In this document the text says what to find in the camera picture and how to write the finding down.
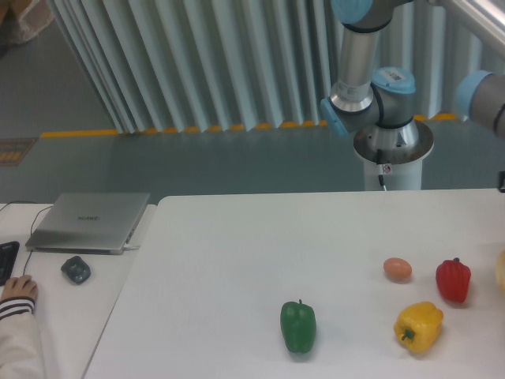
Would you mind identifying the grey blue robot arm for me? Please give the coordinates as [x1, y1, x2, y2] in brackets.
[320, 1, 504, 191]

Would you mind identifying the white folding partition screen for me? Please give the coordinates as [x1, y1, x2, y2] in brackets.
[50, 1, 504, 133]

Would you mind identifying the white striped sleeve forearm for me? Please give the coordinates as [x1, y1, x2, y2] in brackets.
[1, 297, 46, 378]

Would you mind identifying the person's hand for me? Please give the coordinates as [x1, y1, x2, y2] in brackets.
[1, 275, 39, 317]

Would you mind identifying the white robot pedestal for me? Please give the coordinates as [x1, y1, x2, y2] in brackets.
[353, 120, 434, 191]

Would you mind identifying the yellow bell pepper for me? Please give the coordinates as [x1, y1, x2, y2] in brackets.
[393, 302, 444, 354]

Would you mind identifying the red bell pepper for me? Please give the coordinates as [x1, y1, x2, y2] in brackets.
[436, 257, 471, 303]

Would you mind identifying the brown egg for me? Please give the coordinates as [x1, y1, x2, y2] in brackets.
[383, 257, 412, 281]

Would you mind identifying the black mouse cable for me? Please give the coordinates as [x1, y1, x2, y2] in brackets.
[0, 200, 54, 277]

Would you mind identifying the cardboard box in plastic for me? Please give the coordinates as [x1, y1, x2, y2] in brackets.
[1, 0, 54, 47]

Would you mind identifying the triangular toasted bread slice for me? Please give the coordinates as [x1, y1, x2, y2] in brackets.
[495, 250, 505, 291]

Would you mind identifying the silver closed laptop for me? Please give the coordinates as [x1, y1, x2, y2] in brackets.
[25, 193, 150, 255]

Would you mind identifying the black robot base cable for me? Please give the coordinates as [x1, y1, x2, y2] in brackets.
[375, 148, 387, 192]

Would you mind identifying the green bell pepper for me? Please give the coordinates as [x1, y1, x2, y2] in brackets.
[279, 299, 316, 354]

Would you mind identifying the black keyboard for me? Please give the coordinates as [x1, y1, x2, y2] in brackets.
[0, 241, 20, 286]

